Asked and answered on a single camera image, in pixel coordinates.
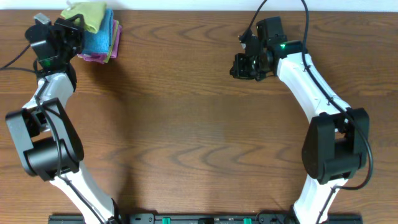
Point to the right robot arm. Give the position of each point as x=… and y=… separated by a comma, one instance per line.
x=336, y=145

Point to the yellow-green folded cloth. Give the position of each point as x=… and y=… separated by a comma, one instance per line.
x=113, y=51

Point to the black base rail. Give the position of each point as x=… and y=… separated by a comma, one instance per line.
x=149, y=218

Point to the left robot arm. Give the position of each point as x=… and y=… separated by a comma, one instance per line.
x=47, y=144

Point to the blue folded cloth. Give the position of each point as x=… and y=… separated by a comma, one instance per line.
x=100, y=42

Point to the pink folded cloth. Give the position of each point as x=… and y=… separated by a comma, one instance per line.
x=104, y=58

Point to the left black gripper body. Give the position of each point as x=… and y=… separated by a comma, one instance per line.
x=71, y=34

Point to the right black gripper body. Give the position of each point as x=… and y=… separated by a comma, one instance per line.
x=259, y=73

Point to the green microfiber cloth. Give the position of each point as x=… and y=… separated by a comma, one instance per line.
x=92, y=12

